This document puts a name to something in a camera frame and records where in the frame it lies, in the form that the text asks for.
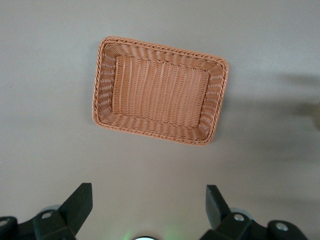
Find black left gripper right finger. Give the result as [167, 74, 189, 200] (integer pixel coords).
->
[205, 184, 307, 240]

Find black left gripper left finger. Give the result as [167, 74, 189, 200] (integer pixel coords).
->
[0, 182, 93, 240]

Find brown wicker basket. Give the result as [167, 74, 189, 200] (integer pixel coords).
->
[91, 35, 230, 147]

